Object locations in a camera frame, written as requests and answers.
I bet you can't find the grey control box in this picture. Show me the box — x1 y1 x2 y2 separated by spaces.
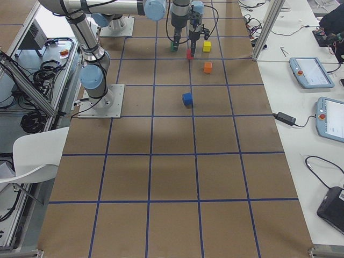
15 19 48 57

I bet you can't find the lower teach pendant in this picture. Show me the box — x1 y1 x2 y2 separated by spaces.
316 97 343 142

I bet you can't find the teach pendant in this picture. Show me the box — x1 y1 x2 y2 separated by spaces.
316 97 343 142
289 57 335 89

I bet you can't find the brown paper table mat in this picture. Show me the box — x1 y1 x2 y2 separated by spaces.
38 1 312 257

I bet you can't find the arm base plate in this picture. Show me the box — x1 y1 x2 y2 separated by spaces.
77 84 125 119
100 16 134 38

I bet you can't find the yellow wooden block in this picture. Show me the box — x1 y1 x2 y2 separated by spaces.
202 41 212 53

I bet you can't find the orange wooden block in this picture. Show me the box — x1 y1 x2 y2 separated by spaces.
203 62 213 74

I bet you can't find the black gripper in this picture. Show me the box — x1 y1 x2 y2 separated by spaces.
188 24 209 58
172 27 182 51

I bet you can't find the green wooden block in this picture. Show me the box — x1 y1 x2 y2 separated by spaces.
170 43 178 52

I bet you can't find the upper teach pendant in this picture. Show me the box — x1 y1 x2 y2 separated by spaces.
289 57 335 89

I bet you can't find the white chair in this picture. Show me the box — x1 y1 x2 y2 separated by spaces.
1 127 69 184

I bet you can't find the red wooden block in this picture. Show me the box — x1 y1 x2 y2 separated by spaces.
186 48 195 60

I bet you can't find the blue wooden block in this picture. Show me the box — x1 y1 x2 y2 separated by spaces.
182 92 193 107

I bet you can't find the aluminium frame post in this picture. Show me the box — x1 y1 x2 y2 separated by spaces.
252 0 285 61

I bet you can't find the black laptop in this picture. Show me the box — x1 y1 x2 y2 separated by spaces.
317 187 343 234

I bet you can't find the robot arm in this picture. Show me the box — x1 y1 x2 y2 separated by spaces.
91 1 203 56
40 1 212 103

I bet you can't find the black power adapter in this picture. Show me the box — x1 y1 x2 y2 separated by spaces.
273 112 296 126

